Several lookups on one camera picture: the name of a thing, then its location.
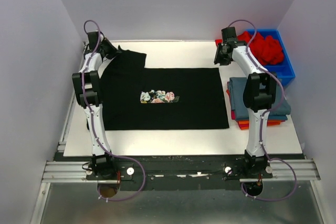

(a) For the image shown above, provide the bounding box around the aluminium front rail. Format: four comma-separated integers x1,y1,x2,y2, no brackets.
42,159,321,184

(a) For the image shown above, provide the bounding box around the aluminium rail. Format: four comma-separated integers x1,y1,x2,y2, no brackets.
42,159,321,184
57,41,87,144

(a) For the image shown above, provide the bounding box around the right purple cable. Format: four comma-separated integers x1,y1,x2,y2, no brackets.
229,19,299,201

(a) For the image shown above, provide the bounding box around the folded teal t shirt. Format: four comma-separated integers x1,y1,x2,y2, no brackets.
227,77,291,121

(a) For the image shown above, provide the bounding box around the folded magenta t shirt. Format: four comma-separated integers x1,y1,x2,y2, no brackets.
231,110,236,120

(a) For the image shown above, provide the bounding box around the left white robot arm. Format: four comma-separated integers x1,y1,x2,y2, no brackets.
72,31,120,179

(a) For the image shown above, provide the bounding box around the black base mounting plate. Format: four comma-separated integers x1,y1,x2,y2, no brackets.
82,155,272,191

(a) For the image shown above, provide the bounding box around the red t shirt in bin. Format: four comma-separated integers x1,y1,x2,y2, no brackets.
215,31,285,66

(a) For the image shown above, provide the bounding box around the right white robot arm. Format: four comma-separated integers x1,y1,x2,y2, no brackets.
214,27,277,178

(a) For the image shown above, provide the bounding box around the black floral t shirt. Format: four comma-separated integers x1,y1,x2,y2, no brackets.
100,50,229,131

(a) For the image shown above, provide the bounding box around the aluminium left side rail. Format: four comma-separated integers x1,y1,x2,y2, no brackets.
57,41,87,144

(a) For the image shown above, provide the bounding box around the blue plastic bin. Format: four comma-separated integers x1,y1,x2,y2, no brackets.
250,29,296,88

